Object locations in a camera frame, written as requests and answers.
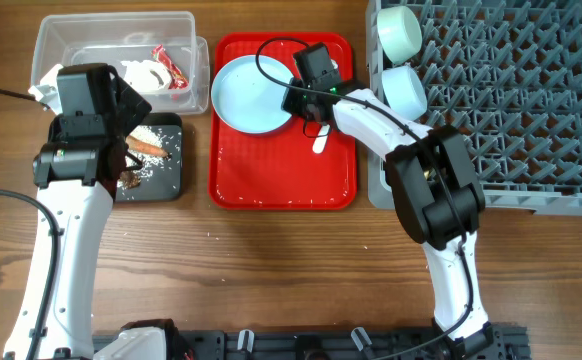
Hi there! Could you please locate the white rice pile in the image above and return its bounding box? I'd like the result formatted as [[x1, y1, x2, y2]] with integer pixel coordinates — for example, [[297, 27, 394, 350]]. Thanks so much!
[[118, 125, 175, 189]]

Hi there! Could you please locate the white napkin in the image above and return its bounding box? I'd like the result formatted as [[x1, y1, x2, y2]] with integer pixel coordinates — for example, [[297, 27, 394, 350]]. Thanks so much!
[[121, 60, 172, 92]]

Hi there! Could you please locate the white plastic spoon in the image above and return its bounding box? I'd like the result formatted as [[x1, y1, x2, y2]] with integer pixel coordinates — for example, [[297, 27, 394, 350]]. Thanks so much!
[[312, 125, 330, 154]]

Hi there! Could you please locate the red snack wrapper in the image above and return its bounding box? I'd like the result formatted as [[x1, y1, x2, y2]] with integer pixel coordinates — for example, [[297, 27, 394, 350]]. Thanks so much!
[[151, 45, 189, 89]]

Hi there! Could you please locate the light blue plate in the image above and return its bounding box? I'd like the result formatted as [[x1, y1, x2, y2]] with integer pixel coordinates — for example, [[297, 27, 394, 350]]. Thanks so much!
[[211, 55, 292, 134]]

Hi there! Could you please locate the brown food scrap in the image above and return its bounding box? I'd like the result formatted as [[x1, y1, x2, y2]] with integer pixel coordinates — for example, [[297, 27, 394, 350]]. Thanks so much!
[[118, 171, 141, 190]]

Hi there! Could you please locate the light blue bowl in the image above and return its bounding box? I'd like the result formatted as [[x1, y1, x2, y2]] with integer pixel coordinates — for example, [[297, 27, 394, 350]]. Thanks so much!
[[381, 66, 427, 121]]

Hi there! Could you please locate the mint green bowl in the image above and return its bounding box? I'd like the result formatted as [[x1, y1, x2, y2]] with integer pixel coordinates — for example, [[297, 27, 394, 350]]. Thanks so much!
[[377, 6, 423, 64]]

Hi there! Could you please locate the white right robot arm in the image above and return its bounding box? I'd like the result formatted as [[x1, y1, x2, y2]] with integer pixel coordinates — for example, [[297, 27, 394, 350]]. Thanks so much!
[[282, 43, 493, 359]]

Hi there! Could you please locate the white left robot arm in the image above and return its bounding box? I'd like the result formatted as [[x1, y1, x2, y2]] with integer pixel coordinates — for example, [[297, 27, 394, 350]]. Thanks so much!
[[3, 63, 151, 359]]

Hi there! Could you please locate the black waste tray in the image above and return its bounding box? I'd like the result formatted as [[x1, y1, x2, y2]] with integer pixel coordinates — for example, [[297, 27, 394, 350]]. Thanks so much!
[[45, 112, 184, 204]]

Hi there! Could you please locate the grey dishwasher rack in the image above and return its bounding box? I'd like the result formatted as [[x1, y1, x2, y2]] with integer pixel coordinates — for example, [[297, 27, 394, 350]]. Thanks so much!
[[365, 0, 582, 217]]

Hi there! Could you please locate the red serving tray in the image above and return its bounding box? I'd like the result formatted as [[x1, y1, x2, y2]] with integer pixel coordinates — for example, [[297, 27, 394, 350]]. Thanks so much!
[[207, 32, 357, 210]]

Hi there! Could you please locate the clear plastic bin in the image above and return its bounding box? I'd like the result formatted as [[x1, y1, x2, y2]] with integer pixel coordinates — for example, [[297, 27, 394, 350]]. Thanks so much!
[[30, 11, 210, 115]]

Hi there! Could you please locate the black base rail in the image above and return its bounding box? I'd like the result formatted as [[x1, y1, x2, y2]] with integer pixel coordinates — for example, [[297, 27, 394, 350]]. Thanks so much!
[[180, 324, 532, 360]]

